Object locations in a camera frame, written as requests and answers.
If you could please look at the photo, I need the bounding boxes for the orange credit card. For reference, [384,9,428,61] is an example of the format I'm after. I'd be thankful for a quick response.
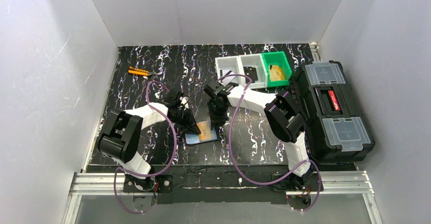
[197,121,217,142]

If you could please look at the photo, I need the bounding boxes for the black leather card holder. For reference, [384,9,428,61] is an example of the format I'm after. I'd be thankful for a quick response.
[184,120,220,146]

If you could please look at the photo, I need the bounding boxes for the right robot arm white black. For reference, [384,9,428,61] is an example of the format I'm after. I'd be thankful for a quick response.
[204,81,313,181]

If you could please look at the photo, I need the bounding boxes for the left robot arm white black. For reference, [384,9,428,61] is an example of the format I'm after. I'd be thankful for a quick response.
[96,90,201,179]

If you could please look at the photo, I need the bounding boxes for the white card magnetic stripe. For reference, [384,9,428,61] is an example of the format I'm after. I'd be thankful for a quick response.
[221,70,236,84]

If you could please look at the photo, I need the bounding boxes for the black card in bin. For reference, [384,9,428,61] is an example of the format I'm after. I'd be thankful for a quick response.
[243,67,259,81]

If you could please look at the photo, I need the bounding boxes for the tan cards in green bin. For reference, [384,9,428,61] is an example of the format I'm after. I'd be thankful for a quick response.
[268,65,285,82]

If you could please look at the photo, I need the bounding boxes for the left white bin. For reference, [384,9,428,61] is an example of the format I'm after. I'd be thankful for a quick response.
[215,56,246,88]

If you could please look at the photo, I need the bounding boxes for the white bin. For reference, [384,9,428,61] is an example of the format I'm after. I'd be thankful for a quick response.
[239,53,268,89]
[215,56,246,88]

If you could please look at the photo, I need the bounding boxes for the middle white bin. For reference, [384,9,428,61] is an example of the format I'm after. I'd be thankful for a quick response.
[239,53,268,89]

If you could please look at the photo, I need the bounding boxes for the green bin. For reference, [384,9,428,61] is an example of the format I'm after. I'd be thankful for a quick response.
[261,51,292,87]

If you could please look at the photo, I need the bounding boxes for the black toolbox clear lids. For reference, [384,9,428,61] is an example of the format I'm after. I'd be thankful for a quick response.
[290,60,376,165]

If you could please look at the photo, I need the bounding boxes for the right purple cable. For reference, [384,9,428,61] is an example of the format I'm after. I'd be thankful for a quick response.
[218,74,323,212]

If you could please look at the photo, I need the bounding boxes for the purple cable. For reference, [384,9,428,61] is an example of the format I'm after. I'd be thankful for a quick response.
[218,74,323,212]
[113,80,178,214]

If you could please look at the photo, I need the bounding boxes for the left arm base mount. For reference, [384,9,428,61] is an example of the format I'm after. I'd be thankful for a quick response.
[114,174,173,214]

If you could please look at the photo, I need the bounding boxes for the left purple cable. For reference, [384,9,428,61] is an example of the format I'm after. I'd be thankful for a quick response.
[113,80,178,214]

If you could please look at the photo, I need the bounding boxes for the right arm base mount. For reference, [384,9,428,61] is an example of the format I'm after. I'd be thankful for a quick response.
[270,173,324,213]

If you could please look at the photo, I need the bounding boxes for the aluminium frame rail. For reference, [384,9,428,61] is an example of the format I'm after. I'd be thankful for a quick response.
[63,168,382,223]

